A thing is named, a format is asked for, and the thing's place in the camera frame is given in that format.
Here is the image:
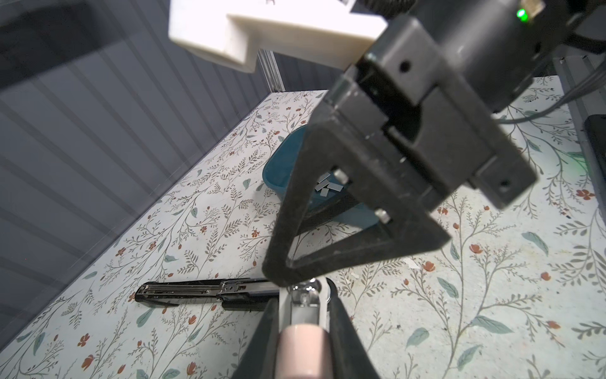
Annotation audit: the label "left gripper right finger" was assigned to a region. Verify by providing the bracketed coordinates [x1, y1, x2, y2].
[327, 279, 380, 379]

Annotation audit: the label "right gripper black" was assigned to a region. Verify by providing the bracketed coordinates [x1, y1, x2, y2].
[262, 15, 537, 287]

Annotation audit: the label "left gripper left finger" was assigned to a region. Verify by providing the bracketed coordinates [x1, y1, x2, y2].
[231, 299, 280, 379]

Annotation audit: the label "black stapler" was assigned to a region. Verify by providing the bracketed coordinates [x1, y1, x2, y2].
[134, 278, 279, 312]

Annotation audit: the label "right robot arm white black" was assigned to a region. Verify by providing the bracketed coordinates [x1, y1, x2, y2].
[262, 1, 601, 287]

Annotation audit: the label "teal plastic tray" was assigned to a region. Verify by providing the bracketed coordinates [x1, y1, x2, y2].
[261, 124, 380, 229]

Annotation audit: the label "staple strips in tray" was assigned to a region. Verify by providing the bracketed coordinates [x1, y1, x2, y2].
[315, 173, 343, 197]

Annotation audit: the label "floral patterned table mat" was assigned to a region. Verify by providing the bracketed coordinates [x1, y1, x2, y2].
[1, 91, 605, 378]

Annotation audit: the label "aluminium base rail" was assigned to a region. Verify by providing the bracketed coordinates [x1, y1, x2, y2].
[552, 54, 605, 215]

